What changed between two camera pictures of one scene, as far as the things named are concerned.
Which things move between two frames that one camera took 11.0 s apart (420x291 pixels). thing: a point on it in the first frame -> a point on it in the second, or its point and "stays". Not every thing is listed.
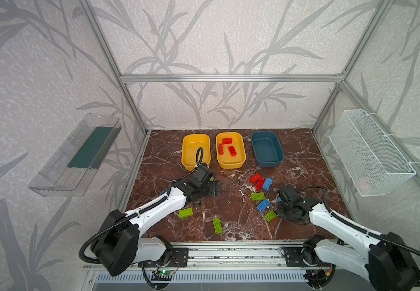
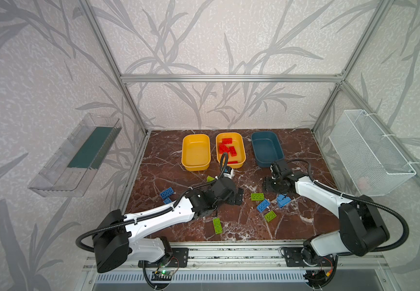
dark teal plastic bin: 267,150 stays
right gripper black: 283,210 -> 273,183
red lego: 232,151 stays
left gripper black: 212,188 -> 238,196
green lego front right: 269,216 stays
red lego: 227,140 stays
